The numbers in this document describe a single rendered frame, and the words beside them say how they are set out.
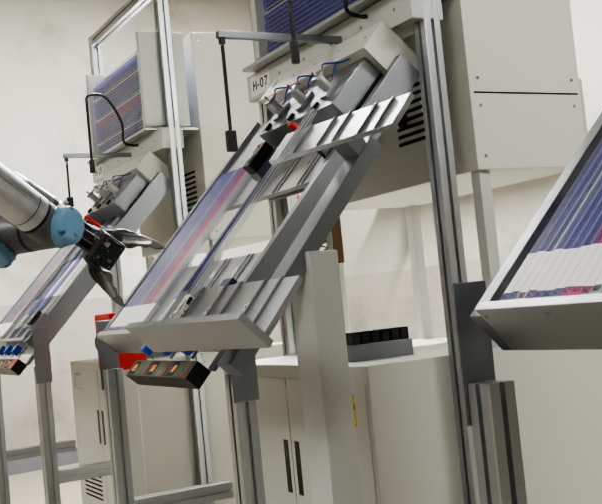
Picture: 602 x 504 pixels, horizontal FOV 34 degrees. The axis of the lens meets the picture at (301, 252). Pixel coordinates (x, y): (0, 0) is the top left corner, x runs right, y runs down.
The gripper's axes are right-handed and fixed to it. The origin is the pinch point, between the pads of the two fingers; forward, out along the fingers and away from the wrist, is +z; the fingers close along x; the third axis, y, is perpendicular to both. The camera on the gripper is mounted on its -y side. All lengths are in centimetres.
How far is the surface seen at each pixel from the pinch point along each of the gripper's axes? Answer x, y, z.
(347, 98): 54, 16, 9
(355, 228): 78, -386, 199
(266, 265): 16.3, 32.4, 9.3
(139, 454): -45, -57, 43
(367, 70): 62, 14, 10
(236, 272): 12.0, 22.2, 8.8
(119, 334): -14.6, -11.5, 5.9
